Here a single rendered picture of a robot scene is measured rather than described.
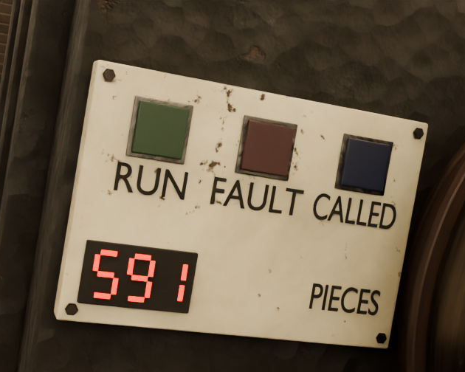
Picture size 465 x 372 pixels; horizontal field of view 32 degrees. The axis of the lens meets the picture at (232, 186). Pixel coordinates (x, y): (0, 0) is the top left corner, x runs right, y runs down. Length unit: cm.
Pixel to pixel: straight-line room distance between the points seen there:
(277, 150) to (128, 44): 13
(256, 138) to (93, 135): 12
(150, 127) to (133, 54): 6
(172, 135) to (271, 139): 7
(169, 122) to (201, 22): 8
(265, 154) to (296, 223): 6
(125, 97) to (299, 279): 19
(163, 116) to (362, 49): 17
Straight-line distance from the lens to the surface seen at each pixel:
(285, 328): 62
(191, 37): 60
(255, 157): 59
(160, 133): 57
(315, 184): 61
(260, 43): 61
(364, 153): 62
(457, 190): 59
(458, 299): 57
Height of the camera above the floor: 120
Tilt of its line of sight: 3 degrees down
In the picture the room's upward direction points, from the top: 10 degrees clockwise
